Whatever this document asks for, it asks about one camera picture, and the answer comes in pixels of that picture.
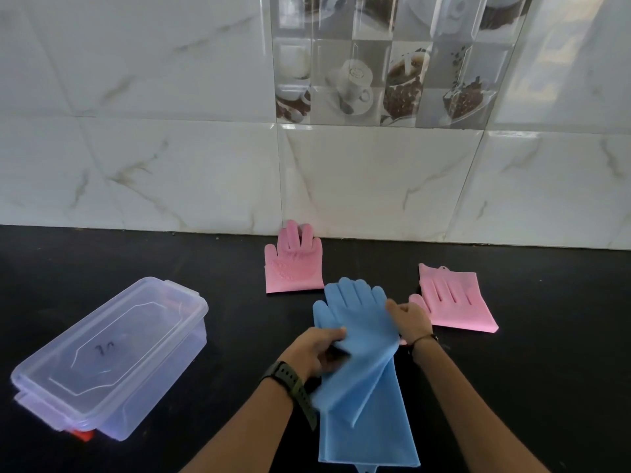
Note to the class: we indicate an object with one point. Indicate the person's right forearm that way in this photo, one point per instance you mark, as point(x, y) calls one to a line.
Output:
point(473, 408)

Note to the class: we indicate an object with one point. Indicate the person's left forearm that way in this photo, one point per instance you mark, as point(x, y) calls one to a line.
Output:
point(246, 428)

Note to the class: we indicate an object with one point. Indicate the clear plastic storage box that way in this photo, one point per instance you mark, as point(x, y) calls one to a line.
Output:
point(148, 379)

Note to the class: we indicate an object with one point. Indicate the person's left thumb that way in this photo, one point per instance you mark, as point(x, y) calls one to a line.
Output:
point(333, 334)

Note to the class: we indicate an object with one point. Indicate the person's right thumb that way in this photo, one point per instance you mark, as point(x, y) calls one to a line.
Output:
point(393, 308)

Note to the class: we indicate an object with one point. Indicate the pink silicone glove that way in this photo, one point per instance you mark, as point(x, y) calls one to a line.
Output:
point(456, 300)
point(294, 263)

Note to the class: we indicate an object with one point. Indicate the black wristband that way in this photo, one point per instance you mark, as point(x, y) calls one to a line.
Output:
point(423, 339)

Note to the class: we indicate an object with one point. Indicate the person's right hand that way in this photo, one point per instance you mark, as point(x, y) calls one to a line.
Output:
point(414, 321)

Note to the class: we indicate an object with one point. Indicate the small red plastic piece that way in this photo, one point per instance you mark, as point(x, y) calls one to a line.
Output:
point(84, 435)

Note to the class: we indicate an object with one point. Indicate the black wrist watch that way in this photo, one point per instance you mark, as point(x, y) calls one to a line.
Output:
point(294, 384)

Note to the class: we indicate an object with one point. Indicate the blue silicone glove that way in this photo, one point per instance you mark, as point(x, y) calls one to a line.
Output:
point(362, 330)
point(379, 428)

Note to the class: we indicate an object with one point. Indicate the clear plastic box lid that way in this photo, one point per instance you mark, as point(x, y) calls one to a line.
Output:
point(106, 347)

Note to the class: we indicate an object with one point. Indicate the person's left hand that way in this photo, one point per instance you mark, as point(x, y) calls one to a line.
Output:
point(305, 352)

